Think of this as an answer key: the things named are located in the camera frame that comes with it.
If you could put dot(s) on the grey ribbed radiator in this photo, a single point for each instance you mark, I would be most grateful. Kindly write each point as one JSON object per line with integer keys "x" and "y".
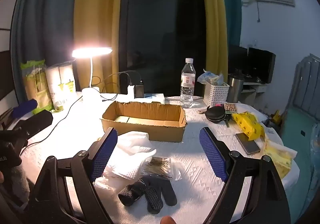
{"x": 307, "y": 83}

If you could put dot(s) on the dark grey dotted glove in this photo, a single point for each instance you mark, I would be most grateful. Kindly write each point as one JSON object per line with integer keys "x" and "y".
{"x": 150, "y": 189}

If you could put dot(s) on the white tissue paper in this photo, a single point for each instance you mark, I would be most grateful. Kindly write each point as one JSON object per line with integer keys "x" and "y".
{"x": 132, "y": 146}

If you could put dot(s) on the white charger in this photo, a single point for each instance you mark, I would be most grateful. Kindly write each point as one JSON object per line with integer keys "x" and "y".
{"x": 131, "y": 89}

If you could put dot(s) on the black monitor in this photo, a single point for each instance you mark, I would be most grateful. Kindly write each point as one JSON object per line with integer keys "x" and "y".
{"x": 261, "y": 63}

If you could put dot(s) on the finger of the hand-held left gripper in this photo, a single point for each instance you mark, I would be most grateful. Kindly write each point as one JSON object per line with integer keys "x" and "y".
{"x": 23, "y": 108}
{"x": 37, "y": 121}

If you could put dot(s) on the cardboard box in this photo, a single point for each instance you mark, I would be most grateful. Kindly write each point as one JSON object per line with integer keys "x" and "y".
{"x": 140, "y": 131}

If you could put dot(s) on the teal curtain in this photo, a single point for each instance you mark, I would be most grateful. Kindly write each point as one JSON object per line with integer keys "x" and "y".
{"x": 232, "y": 1}
{"x": 42, "y": 13}

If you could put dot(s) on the yellow plastic bag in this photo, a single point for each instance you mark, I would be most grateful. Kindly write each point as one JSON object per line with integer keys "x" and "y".
{"x": 246, "y": 123}

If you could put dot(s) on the white side table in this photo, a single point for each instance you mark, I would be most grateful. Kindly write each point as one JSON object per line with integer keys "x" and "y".
{"x": 252, "y": 88}

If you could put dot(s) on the white power strip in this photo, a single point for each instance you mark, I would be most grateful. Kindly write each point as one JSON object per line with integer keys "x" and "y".
{"x": 155, "y": 98}

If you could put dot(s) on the green paper package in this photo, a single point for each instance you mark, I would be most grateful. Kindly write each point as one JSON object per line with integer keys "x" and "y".
{"x": 37, "y": 88}

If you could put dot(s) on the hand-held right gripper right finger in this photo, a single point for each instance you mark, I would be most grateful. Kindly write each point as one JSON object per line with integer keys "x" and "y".
{"x": 212, "y": 153}

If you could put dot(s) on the checkered small box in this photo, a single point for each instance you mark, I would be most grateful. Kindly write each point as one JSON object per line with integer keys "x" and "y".
{"x": 230, "y": 108}

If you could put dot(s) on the black round pouch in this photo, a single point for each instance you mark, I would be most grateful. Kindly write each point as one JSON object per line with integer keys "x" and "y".
{"x": 216, "y": 113}

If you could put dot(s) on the white textured tablecloth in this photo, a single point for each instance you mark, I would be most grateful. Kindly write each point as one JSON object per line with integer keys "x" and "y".
{"x": 195, "y": 176}

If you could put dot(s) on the yellow curtain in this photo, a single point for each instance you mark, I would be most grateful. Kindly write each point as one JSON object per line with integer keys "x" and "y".
{"x": 97, "y": 13}
{"x": 215, "y": 26}

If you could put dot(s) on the cotton swab bag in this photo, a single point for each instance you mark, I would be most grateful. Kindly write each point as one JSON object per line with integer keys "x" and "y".
{"x": 157, "y": 166}

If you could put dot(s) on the dark window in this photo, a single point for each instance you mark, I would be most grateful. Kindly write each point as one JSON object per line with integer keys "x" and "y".
{"x": 162, "y": 26}

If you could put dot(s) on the yellow tissue packet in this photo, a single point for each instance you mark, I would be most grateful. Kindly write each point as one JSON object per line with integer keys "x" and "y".
{"x": 277, "y": 159}

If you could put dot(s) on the white desk lamp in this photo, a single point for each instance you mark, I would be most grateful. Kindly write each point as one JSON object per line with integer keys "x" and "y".
{"x": 91, "y": 96}

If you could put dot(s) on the clear plastic water bottle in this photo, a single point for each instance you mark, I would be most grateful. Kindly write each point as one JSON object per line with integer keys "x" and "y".
{"x": 187, "y": 88}

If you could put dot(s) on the bundle of small packets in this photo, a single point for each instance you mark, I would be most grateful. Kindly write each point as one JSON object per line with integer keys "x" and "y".
{"x": 210, "y": 77}

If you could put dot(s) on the black charger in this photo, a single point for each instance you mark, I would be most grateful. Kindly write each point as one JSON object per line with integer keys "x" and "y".
{"x": 139, "y": 90}

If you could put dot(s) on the paper cups package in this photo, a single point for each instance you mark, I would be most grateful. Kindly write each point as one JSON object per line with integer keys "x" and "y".
{"x": 58, "y": 81}

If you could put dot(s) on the person's right hand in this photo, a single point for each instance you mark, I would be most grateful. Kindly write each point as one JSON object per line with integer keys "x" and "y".
{"x": 167, "y": 220}

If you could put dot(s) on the person's left forearm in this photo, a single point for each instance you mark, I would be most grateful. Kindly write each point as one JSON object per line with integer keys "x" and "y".
{"x": 17, "y": 184}

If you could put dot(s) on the white woven plastic basket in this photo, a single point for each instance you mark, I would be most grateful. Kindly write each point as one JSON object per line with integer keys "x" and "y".
{"x": 216, "y": 93}

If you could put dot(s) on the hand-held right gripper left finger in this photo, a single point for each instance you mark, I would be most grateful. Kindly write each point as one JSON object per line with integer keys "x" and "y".
{"x": 105, "y": 153}

